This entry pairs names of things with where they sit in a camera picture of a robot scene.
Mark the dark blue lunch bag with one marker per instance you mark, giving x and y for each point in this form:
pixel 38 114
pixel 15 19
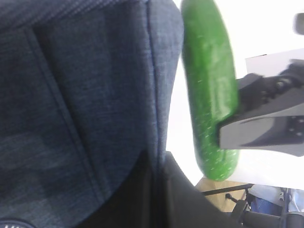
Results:
pixel 85 92

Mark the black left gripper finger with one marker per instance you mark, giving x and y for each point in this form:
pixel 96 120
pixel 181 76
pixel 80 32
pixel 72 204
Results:
pixel 187 207

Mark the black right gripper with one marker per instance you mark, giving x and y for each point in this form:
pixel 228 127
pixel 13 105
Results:
pixel 278 125

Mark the green cucumber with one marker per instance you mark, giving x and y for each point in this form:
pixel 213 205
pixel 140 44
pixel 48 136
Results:
pixel 212 88

